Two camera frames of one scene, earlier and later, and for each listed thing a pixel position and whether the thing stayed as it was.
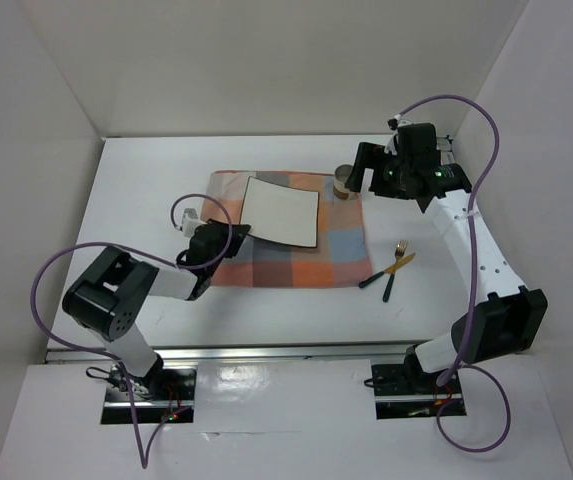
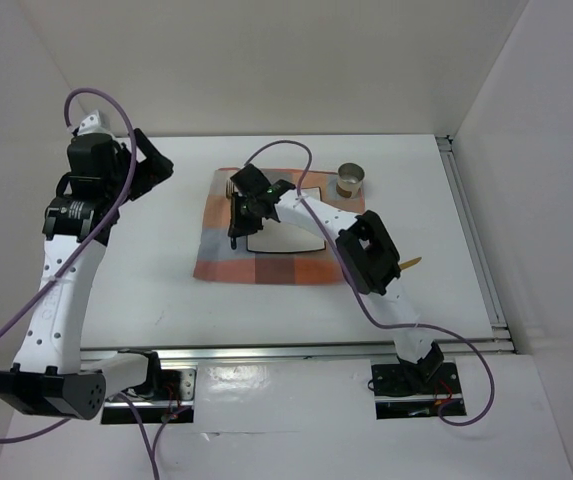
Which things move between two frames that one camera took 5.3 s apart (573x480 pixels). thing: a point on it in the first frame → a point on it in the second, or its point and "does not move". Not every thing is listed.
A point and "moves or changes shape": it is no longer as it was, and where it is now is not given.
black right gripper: [374, 156] → [238, 225]
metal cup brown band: [339, 189] does not move
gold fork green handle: [400, 250] → [230, 189]
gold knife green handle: [391, 269] moves or changes shape
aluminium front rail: [244, 354] does not move
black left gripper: [237, 234] → [152, 170]
